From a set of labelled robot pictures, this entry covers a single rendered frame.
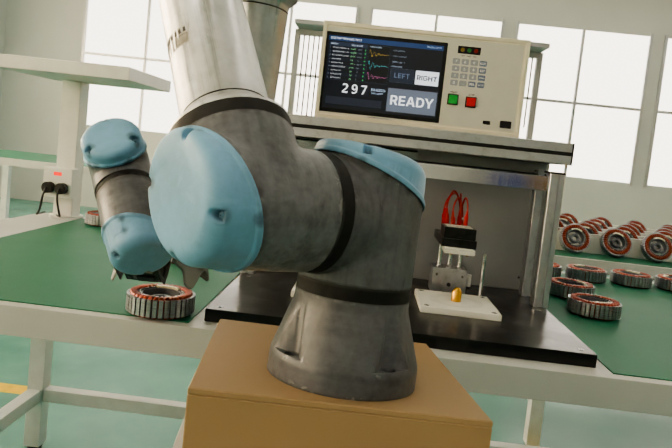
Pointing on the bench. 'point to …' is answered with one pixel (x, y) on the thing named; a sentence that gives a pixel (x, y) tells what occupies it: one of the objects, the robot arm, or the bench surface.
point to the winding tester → (450, 79)
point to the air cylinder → (447, 278)
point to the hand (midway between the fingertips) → (165, 271)
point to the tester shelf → (434, 140)
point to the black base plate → (555, 339)
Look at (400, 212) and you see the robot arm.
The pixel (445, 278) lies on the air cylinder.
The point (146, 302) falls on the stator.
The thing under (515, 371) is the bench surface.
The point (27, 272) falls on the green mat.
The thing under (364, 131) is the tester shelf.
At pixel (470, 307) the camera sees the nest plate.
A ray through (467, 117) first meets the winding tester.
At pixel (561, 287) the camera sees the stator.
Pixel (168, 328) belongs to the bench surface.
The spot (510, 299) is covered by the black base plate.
